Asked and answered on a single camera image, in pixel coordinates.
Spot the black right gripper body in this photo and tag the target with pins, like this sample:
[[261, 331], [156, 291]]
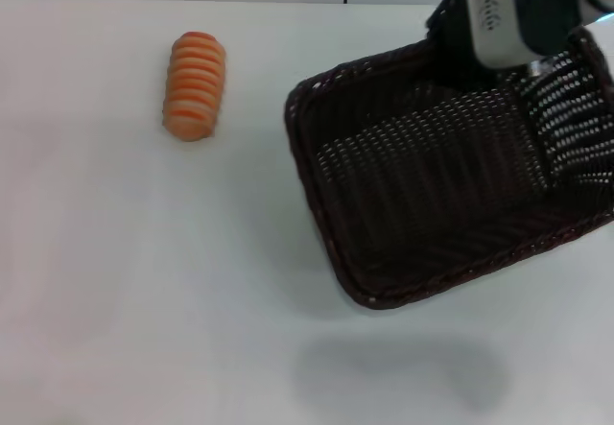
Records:
[[547, 7]]

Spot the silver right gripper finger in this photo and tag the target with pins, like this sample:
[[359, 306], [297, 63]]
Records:
[[539, 67]]

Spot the dark brown woven basket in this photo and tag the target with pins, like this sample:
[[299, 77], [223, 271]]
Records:
[[432, 195]]

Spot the orange striped bread roll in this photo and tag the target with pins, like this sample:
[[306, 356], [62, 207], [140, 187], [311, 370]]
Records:
[[194, 87]]

